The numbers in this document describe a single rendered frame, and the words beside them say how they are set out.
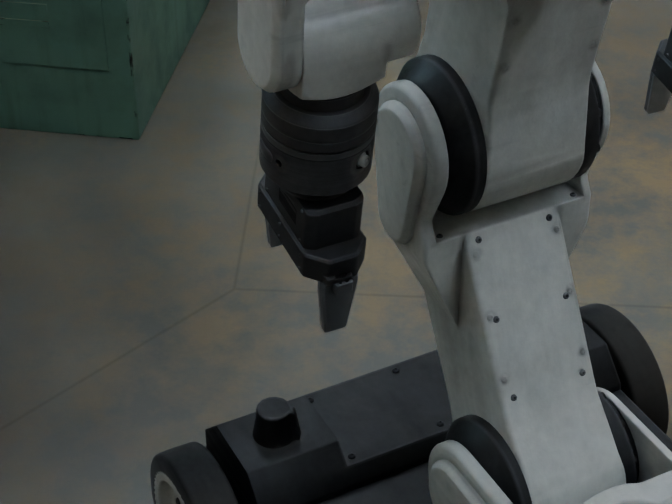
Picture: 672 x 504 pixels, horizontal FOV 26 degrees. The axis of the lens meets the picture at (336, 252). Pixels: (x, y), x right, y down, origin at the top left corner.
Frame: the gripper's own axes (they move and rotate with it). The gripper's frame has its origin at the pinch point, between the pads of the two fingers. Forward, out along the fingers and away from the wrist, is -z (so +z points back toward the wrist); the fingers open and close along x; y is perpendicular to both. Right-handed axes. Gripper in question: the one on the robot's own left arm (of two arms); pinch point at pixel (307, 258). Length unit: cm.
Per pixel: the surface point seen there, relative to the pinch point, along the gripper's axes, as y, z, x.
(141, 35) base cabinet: -24, -58, 108
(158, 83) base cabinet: -28, -72, 112
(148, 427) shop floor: 2, -63, 36
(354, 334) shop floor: -30, -64, 41
